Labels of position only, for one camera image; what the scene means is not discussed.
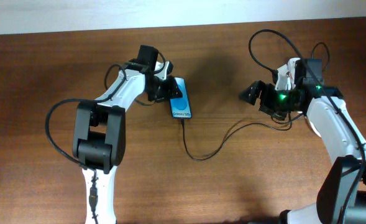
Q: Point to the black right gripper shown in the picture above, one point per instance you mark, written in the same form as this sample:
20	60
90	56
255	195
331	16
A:
268	101

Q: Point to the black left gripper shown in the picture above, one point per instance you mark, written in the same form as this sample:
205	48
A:
171	91

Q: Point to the blue screen smartphone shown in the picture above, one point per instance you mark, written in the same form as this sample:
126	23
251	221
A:
180	107

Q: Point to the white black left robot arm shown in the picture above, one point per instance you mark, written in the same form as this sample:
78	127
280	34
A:
99	140

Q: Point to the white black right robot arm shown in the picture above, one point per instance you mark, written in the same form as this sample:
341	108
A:
299	86

